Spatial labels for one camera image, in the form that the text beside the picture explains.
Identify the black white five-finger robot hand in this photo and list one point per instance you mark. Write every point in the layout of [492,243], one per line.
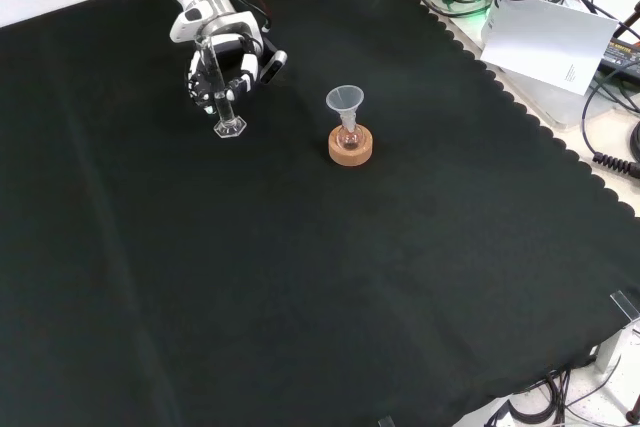
[200,82]

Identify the clear glass graduated cylinder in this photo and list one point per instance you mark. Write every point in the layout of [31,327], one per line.
[230,128]

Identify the clear plastic funnel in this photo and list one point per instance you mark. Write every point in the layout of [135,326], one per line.
[345,99]

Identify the small round-bottom glass flask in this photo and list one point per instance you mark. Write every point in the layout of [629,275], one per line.
[348,139]

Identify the black bench cloth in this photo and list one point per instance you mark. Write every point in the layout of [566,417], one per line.
[300,272]

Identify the pale board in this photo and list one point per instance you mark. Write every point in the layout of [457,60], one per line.
[545,42]

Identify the clear tape strip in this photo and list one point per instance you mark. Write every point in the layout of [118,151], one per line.
[626,305]
[386,421]

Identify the black power adapter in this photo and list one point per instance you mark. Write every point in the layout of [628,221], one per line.
[622,54]

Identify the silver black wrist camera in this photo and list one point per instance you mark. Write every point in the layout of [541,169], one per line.
[273,67]

